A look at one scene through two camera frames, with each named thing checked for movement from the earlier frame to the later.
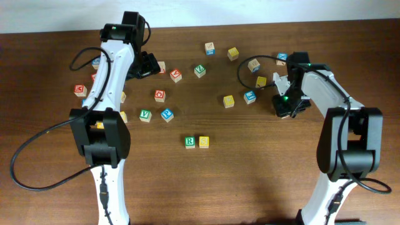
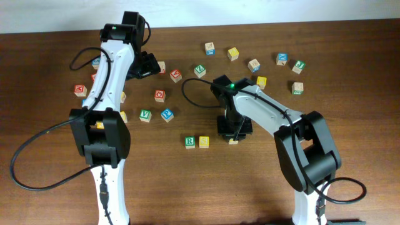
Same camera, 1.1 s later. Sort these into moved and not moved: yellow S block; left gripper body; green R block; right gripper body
Moved: right gripper body
Not moved: green R block; left gripper body; yellow S block
